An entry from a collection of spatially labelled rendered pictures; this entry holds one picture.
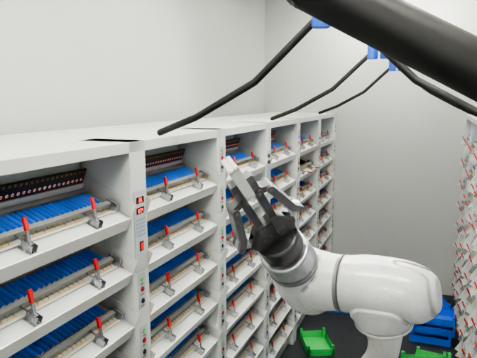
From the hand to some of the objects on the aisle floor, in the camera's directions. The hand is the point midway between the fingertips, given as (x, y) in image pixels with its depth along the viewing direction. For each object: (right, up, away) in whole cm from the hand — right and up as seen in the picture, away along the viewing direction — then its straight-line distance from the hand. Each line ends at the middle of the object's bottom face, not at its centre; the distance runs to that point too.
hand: (238, 179), depth 70 cm
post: (-43, -158, +126) cm, 206 cm away
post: (-17, -147, +190) cm, 241 cm away
